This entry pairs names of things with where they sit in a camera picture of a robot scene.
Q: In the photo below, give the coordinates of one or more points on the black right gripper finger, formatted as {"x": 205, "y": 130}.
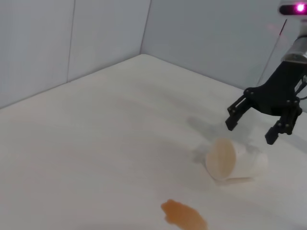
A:
{"x": 236, "y": 112}
{"x": 284, "y": 125}

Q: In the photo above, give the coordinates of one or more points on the orange brown liquid stain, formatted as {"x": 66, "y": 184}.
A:
{"x": 182, "y": 215}

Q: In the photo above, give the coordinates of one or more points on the white paper cup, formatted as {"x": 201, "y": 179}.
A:
{"x": 221, "y": 158}

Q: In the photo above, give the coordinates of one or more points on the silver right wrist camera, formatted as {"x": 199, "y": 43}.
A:
{"x": 290, "y": 9}

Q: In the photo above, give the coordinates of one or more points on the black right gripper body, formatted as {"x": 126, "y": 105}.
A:
{"x": 278, "y": 95}

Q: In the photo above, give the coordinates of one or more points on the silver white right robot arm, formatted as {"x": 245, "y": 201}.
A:
{"x": 298, "y": 50}

